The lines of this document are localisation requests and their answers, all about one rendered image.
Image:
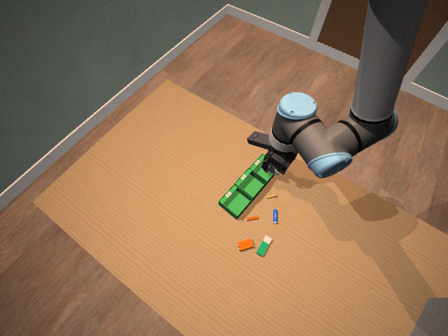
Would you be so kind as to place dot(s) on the green rack of bins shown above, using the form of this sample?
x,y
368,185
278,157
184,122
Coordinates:
x,y
245,189

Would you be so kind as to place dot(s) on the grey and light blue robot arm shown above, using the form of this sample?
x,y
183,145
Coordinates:
x,y
391,28

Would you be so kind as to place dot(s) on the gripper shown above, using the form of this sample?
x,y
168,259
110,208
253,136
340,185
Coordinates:
x,y
280,160

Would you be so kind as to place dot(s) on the green and beige eraser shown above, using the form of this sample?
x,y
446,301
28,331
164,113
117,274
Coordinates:
x,y
264,245

